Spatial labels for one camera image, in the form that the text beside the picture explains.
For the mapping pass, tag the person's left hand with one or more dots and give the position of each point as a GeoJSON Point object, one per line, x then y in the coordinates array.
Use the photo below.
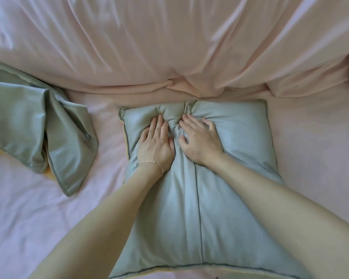
{"type": "Point", "coordinates": [155, 145]}

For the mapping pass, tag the person's right forearm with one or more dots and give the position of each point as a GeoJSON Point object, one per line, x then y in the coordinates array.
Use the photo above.
{"type": "Point", "coordinates": [288, 217]}

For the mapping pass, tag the pink bed sheet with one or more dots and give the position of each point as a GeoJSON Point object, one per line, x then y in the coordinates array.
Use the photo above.
{"type": "Point", "coordinates": [17, 215]}

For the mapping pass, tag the person's left forearm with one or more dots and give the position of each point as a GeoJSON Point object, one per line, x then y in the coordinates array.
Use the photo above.
{"type": "Point", "coordinates": [87, 232]}

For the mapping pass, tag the person's right hand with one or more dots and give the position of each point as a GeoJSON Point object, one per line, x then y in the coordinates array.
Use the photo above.
{"type": "Point", "coordinates": [200, 139]}

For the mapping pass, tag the pink duvet with white ruffle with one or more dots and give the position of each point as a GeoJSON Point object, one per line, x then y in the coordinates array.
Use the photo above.
{"type": "Point", "coordinates": [163, 40]}

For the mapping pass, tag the grey-green cushion cover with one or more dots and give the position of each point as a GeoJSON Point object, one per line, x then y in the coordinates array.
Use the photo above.
{"type": "Point", "coordinates": [32, 119]}
{"type": "Point", "coordinates": [235, 136]}

